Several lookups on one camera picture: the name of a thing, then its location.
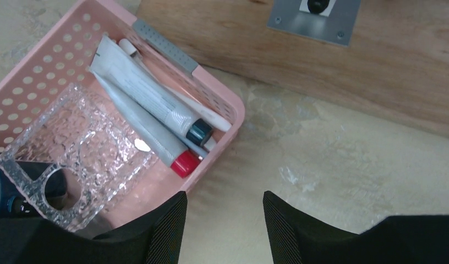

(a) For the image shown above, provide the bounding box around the wooden base board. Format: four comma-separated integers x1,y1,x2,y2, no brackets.
137,1,449,138

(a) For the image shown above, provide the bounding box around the blue cup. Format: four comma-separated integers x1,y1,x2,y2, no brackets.
0,153,68,220

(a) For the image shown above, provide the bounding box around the metal stand bracket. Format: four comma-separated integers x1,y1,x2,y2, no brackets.
266,1,361,47

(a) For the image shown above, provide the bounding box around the pink plastic basket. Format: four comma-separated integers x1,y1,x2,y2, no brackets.
0,1,245,229

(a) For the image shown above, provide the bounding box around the clear acrylic holder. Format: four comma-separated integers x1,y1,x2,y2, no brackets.
0,84,158,232

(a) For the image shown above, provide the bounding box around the toothpaste tube red cap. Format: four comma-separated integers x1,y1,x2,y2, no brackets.
93,73,202,179

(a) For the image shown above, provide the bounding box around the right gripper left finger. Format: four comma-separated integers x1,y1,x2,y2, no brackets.
0,191,188,263

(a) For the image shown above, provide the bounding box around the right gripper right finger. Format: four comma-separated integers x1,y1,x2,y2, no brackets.
262,191,449,263

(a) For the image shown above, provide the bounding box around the white toothbrush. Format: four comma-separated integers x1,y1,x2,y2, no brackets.
118,38,232,132
178,136,217,159

